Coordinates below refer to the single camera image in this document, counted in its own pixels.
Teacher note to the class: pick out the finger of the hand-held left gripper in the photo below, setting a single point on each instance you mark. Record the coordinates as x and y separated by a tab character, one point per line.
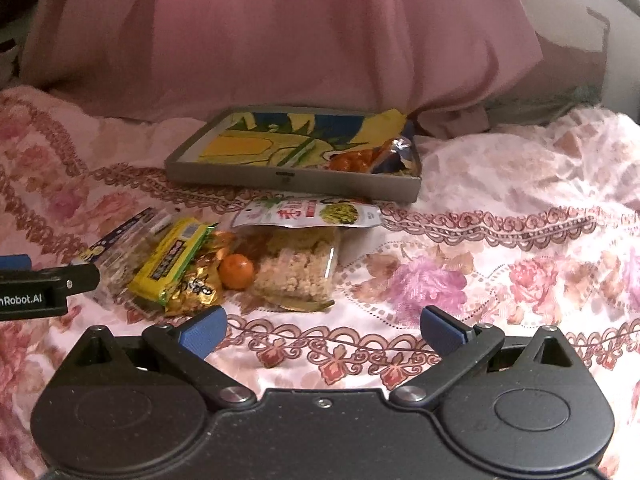
15	262
60	279

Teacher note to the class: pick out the yellow green snack packet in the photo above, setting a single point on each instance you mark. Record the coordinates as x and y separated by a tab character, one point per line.
167	260

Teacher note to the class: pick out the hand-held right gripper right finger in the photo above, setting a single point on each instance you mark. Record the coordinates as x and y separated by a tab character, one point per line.
442	331

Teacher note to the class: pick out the red orange snack packet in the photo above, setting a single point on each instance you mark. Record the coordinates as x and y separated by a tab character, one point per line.
350	161

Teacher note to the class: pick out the pink duvet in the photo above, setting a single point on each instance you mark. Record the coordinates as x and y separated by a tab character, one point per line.
250	35

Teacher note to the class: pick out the grey tray with cartoon print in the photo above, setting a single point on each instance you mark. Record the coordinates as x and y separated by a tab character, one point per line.
260	145

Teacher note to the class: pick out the floral pink bedsheet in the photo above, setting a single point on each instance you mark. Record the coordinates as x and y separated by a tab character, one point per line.
500	235

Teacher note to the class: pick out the white snack pouch green print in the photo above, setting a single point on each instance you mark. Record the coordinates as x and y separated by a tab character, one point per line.
300	212

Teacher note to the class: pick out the orange mandarin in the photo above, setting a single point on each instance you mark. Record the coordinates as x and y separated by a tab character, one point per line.
236	271

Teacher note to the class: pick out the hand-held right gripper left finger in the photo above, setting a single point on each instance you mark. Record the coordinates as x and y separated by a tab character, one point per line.
202	334

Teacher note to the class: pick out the clear packet of rice crisps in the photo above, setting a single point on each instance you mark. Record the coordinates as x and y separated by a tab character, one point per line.
300	265

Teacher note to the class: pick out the grey pink pillow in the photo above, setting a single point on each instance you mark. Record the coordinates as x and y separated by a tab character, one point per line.
550	85

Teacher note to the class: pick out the clear blue white snack box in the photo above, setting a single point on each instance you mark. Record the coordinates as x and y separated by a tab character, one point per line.
117	245

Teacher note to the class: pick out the dark cloth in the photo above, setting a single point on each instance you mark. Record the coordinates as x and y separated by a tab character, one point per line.
15	10

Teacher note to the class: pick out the gold foil snack packet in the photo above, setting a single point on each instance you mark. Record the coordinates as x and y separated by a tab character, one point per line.
197	287

